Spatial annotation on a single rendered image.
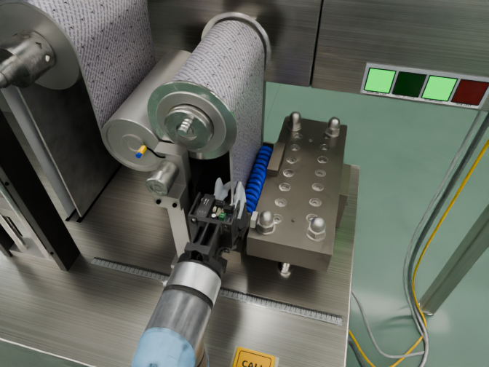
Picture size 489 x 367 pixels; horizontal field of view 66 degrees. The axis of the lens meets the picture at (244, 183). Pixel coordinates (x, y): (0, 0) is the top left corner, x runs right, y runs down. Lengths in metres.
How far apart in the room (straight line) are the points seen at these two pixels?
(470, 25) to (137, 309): 0.83
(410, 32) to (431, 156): 1.91
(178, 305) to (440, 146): 2.46
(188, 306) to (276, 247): 0.26
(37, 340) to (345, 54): 0.83
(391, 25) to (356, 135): 1.90
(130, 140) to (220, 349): 0.41
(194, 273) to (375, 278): 1.49
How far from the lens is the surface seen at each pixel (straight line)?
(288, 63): 0.88
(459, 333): 1.97
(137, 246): 0.89
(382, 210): 2.24
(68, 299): 0.87
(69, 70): 0.68
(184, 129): 0.55
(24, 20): 0.68
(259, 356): 0.73
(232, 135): 0.59
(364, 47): 0.85
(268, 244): 0.72
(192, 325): 0.52
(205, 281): 0.54
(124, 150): 0.72
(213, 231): 0.59
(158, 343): 0.51
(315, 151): 0.90
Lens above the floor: 1.61
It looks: 46 degrees down
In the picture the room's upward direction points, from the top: straight up
